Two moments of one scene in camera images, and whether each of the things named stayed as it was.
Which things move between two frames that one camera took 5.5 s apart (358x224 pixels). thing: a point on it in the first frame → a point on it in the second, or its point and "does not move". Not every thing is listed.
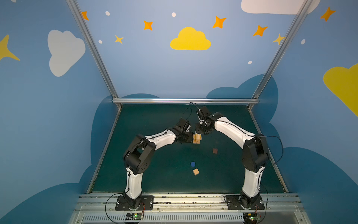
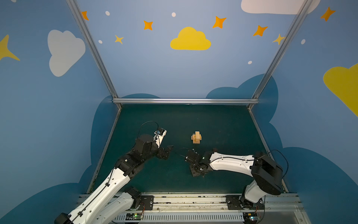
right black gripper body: (202, 130) → (194, 163)
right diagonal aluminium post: (282, 50) does not move
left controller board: (134, 216) does not move
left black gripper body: (191, 136) → (162, 152)
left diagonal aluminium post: (75, 9) does not move
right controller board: (250, 218) does not move
